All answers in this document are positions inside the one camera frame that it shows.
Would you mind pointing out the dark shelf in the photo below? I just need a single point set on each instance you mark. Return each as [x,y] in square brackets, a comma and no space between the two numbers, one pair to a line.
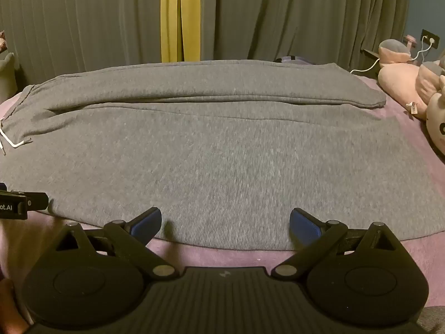
[371,53]

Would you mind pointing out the yellow curtain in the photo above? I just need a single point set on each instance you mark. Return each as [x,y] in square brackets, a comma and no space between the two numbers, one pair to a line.
[179,14]

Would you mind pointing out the small grey pink plush toy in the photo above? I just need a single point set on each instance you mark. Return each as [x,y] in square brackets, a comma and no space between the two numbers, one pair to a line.
[394,52]

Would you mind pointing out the floral patterned item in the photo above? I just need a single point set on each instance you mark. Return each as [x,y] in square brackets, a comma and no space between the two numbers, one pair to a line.
[2,41]

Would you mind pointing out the grey curtain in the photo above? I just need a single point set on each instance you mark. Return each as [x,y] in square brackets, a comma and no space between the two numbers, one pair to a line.
[295,14]
[87,21]

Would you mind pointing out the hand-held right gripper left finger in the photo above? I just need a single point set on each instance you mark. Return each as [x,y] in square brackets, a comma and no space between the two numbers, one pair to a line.
[147,224]

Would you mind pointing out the dark striped cloth item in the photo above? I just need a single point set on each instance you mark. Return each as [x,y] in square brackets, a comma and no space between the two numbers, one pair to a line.
[293,59]

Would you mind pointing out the wall socket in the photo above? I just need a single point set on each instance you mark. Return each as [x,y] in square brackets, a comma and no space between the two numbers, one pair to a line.
[430,39]

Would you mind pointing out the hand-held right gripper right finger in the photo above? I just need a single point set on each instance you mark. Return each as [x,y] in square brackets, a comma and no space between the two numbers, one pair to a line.
[306,226]

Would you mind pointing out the grey pants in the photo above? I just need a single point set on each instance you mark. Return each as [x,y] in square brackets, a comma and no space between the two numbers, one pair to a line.
[208,163]

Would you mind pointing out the cream plush toy with face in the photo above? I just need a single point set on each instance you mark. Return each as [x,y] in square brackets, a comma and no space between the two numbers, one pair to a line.
[437,118]

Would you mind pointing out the purple fleece blanket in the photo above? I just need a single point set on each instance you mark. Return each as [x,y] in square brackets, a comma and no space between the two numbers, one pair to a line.
[226,258]

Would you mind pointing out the large pink plush toy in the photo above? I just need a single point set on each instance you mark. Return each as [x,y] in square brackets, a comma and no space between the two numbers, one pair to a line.
[399,83]

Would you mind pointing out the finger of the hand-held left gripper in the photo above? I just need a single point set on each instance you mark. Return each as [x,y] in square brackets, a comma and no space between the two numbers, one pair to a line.
[37,201]

